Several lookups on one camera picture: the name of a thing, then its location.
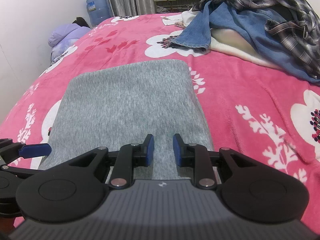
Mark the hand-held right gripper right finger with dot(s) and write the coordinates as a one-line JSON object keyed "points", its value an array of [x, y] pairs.
{"points": [[176, 152]]}

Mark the blue jeans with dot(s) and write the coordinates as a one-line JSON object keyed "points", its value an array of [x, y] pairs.
{"points": [[250, 25]]}

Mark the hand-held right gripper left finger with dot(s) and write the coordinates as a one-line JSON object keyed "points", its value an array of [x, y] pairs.
{"points": [[149, 151]]}

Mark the pink floral blanket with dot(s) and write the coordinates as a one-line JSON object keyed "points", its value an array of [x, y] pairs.
{"points": [[237, 92]]}

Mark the small folding table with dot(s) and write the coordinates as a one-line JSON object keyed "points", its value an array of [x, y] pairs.
{"points": [[167, 1]]}

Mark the dark plaid shirt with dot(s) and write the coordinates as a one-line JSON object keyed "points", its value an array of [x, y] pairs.
{"points": [[295, 10]]}

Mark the pink checked cloth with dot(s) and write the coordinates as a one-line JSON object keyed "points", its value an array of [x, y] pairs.
{"points": [[179, 24]]}

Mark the grey sweatshirt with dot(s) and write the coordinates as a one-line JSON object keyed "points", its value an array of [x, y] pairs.
{"points": [[125, 100]]}

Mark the lavender puffer jacket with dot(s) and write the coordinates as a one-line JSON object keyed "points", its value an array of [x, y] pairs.
{"points": [[67, 37]]}

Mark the blue water jug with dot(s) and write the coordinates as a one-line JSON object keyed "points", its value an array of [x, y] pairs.
{"points": [[97, 8]]}

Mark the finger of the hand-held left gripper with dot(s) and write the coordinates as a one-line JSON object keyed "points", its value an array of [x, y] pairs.
{"points": [[35, 150], [17, 172]]}

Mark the cream fleece garment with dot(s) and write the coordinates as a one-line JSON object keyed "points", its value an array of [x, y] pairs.
{"points": [[232, 38]]}

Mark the black bag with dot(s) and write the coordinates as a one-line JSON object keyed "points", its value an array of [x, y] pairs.
{"points": [[81, 22]]}

